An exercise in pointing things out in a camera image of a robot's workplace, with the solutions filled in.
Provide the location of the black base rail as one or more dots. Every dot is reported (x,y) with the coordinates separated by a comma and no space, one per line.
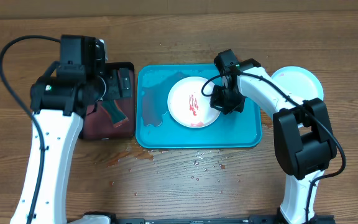
(109,218)

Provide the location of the green and orange sponge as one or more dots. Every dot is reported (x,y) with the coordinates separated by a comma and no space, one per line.
(115,114)

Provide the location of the light blue plate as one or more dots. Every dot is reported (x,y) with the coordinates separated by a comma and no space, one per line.
(300,82)

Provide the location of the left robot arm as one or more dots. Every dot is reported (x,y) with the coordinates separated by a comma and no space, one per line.
(79,96)

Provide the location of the teal plastic tray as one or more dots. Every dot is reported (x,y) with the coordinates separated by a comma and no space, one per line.
(156,129)

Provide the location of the white plate with sauce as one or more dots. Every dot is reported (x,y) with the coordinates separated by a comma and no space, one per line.
(188,106)

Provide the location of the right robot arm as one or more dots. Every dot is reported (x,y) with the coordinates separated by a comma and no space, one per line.
(303,139)

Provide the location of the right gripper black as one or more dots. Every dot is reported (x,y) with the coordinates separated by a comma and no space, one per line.
(220,104)

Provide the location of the black rectangular sponge tray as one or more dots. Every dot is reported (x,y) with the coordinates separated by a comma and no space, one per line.
(97,124)

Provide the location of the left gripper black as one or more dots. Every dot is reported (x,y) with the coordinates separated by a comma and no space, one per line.
(112,82)

